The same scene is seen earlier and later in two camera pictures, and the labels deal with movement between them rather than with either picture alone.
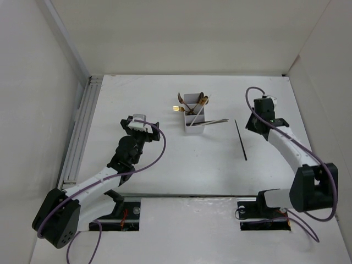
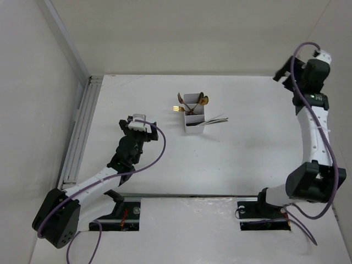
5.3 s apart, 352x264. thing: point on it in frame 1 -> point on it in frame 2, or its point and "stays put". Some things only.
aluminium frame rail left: [85, 110] stays put
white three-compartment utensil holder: [194, 114] stays put
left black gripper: [149, 137] stays put
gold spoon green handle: [205, 100] stays put
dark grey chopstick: [240, 140] -> [197, 124]
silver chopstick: [199, 111] -> [215, 117]
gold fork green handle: [179, 109] stays put
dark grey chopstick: [196, 123] stays put
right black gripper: [249, 125] -> [286, 67]
